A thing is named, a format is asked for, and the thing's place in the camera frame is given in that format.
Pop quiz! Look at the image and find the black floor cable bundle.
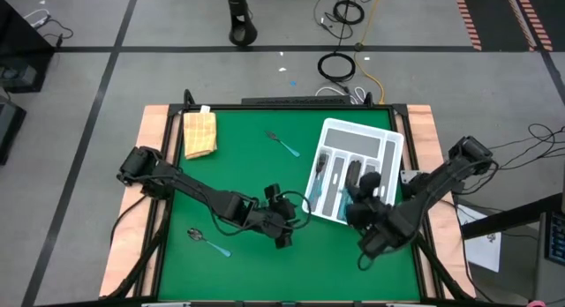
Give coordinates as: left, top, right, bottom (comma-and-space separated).
485, 123, 565, 196

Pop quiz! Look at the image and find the fork with blue handle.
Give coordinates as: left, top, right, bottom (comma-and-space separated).
307, 151, 330, 212
264, 130, 302, 159

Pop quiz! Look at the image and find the white plastic cutlery tray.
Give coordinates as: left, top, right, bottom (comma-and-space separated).
301, 116, 405, 228

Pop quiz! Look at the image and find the black floor box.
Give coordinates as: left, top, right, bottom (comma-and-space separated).
0, 98, 27, 166

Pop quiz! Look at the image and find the black floor cabinet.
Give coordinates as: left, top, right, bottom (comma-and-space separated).
0, 0, 57, 94

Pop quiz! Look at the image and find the device with blue screen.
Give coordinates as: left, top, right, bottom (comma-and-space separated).
543, 211, 565, 267

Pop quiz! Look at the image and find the black aluminium table frame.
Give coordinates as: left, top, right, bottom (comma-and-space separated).
99, 88, 476, 307

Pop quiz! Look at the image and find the black stand pole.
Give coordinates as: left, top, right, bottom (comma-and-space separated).
225, 0, 259, 48

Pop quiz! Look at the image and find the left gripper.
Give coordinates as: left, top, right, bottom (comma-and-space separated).
263, 183, 298, 251

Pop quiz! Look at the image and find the large black cable coil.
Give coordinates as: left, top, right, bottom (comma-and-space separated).
316, 51, 357, 83

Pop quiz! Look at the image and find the spoon with blue handle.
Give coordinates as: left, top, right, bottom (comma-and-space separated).
186, 227, 233, 258

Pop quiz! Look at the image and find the folded yellow checked cloth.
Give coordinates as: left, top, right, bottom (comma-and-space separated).
182, 104, 219, 161

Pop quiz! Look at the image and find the white paper sheet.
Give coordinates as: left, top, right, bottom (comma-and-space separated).
456, 204, 503, 273

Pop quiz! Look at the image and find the green table mat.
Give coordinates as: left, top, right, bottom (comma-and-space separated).
157, 108, 423, 303

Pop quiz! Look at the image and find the white floor cable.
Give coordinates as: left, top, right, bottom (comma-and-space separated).
314, 85, 367, 104

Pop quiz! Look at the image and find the white cable with plug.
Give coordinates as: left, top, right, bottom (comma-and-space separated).
22, 8, 53, 29

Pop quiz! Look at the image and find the yellow floor cable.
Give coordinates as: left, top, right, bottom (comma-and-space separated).
351, 0, 388, 106

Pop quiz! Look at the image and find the small black cable coil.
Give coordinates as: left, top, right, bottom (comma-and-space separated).
331, 0, 366, 26

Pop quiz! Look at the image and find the black desk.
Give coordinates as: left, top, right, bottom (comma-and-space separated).
460, 191, 565, 241

